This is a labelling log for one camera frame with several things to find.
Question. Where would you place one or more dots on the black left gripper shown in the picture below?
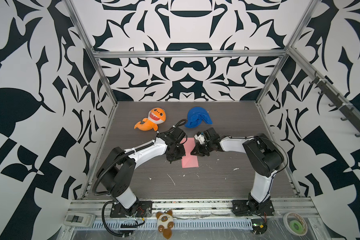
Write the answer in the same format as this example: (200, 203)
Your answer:
(182, 151)

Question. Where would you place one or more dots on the white switch box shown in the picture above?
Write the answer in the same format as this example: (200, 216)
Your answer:
(82, 220)

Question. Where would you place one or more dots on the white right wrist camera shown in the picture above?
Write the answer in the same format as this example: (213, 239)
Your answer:
(200, 138)

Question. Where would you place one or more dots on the orange shark plush toy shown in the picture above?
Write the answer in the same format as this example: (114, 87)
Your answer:
(156, 117)

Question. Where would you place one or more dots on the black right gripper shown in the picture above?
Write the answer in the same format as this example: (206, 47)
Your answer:
(199, 151)

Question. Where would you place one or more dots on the pink paper sheet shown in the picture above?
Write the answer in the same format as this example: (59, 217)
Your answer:
(189, 161)

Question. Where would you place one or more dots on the black hook rail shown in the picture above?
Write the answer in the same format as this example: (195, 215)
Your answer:
(337, 99)

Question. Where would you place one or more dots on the brown white plush toy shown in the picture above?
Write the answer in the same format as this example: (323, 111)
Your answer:
(165, 223)

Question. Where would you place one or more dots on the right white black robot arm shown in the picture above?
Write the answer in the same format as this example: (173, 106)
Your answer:
(265, 158)

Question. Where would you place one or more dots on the small electronics board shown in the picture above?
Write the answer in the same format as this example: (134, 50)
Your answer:
(259, 227)

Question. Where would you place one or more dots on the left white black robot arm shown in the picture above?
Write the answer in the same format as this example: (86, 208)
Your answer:
(115, 174)

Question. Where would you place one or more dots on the blue cloth cap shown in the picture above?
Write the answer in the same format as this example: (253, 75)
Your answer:
(196, 116)

